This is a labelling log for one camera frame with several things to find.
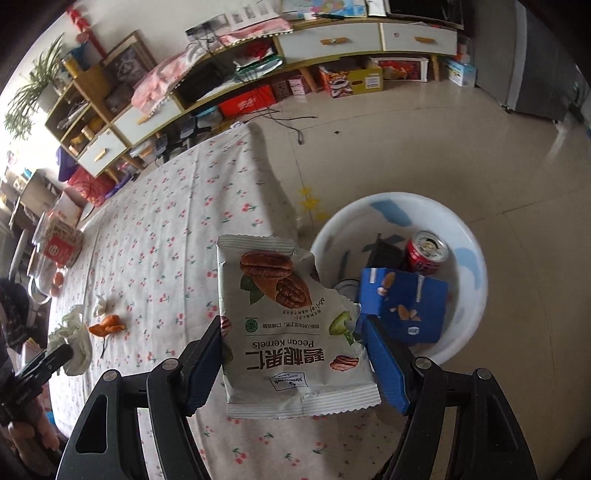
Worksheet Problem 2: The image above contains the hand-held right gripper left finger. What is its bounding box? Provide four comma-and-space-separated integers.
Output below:
56, 314, 225, 480

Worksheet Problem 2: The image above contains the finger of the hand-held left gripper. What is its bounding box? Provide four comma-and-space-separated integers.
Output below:
14, 344, 75, 387

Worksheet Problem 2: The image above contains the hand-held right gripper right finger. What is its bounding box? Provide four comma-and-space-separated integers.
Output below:
361, 314, 539, 480

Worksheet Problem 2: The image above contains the blue nut carton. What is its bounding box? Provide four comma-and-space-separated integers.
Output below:
359, 267, 450, 345

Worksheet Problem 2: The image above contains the pecan snack packet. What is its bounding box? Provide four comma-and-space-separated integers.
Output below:
216, 234, 382, 420

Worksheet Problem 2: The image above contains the black plastic food tray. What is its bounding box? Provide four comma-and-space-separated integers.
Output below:
362, 233, 411, 274

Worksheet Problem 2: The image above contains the white plastic basin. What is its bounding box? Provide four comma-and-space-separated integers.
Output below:
308, 191, 489, 365

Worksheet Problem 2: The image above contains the red drink can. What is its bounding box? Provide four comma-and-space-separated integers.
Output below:
405, 230, 450, 277

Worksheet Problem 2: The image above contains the person's left hand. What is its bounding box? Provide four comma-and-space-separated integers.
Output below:
7, 396, 62, 479

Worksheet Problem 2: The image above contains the black knitted cloth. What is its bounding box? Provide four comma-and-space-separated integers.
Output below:
0, 276, 34, 350

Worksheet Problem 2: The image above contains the orange peel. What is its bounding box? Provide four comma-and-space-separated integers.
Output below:
89, 315, 127, 338

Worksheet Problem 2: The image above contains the glass jar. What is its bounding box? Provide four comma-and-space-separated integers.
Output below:
27, 211, 63, 302

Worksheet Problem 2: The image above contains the red label woven box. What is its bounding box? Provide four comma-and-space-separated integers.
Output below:
43, 218, 85, 269

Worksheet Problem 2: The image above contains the cherry print tablecloth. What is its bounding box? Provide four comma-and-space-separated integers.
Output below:
46, 122, 384, 480

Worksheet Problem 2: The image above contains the red bag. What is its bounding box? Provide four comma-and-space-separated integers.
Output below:
68, 165, 117, 207

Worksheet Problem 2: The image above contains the white cabinet drawer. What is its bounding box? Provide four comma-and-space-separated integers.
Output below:
111, 96, 184, 149
276, 24, 385, 64
76, 126, 129, 179
381, 21, 459, 56

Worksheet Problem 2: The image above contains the red gift box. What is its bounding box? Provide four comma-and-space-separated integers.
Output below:
218, 85, 279, 117

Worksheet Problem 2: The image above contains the green potted plant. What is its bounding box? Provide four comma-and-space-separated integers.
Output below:
4, 33, 66, 140

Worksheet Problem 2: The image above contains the wooden shelf cabinet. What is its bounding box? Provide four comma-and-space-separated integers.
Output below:
44, 30, 158, 155

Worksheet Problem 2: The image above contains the yellow cardboard box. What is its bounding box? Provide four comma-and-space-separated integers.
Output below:
318, 64, 385, 99

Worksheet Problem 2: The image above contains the pink cloth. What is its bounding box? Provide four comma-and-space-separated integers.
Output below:
130, 16, 297, 112

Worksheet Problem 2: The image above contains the red and white flat box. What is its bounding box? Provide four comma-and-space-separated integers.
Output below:
375, 56, 431, 84

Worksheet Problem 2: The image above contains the blue and white box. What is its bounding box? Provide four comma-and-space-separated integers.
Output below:
444, 56, 477, 87

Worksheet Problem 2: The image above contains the wooden TV cabinet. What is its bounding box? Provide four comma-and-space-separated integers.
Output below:
75, 16, 468, 185

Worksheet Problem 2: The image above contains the grey refrigerator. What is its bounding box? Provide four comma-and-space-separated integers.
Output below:
475, 0, 588, 124

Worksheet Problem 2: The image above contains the red hanging decoration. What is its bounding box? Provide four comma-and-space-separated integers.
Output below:
68, 4, 110, 57

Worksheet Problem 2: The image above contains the map poster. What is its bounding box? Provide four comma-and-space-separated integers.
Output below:
281, 0, 369, 20

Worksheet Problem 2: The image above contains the black floor cable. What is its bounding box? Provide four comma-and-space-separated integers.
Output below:
264, 108, 320, 147

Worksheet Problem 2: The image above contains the dark picture frame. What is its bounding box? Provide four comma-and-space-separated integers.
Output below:
102, 38, 158, 89

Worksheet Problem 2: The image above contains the wall power strip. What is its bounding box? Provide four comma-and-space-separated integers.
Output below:
185, 15, 232, 41

